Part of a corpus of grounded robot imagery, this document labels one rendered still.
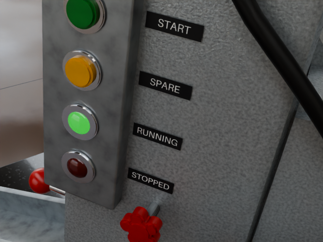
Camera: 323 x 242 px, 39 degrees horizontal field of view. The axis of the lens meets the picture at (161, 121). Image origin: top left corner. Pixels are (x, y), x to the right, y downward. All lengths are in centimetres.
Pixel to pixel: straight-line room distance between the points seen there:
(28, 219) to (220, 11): 58
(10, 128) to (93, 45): 238
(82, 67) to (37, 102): 260
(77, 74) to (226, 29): 12
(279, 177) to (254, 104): 7
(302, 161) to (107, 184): 18
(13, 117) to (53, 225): 206
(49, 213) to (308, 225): 49
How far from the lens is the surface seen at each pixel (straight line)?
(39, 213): 82
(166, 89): 37
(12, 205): 85
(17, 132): 270
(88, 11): 35
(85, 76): 37
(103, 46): 36
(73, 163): 43
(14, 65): 341
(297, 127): 37
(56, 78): 40
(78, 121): 40
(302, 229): 43
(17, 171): 113
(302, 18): 33
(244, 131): 37
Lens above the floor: 155
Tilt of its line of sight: 33 degrees down
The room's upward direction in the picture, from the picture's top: 9 degrees clockwise
